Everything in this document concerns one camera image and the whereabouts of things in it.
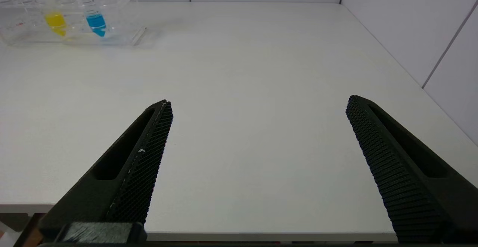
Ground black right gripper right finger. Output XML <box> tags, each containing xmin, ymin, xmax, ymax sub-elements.
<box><xmin>345</xmin><ymin>95</ymin><xmax>478</xmax><ymax>244</ymax></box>

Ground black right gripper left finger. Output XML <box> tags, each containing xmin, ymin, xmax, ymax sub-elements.
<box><xmin>37</xmin><ymin>99</ymin><xmax>174</xmax><ymax>244</ymax></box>

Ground clear plastic test tube rack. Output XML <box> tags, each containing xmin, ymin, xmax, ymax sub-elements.
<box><xmin>0</xmin><ymin>0</ymin><xmax>147</xmax><ymax>47</ymax></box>

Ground test tube with yellow pigment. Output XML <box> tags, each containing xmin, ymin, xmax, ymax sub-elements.
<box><xmin>22</xmin><ymin>0</ymin><xmax>68</xmax><ymax>37</ymax></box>

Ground test tube with blue pigment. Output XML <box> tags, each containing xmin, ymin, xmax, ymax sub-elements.
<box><xmin>68</xmin><ymin>0</ymin><xmax>108</xmax><ymax>38</ymax></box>

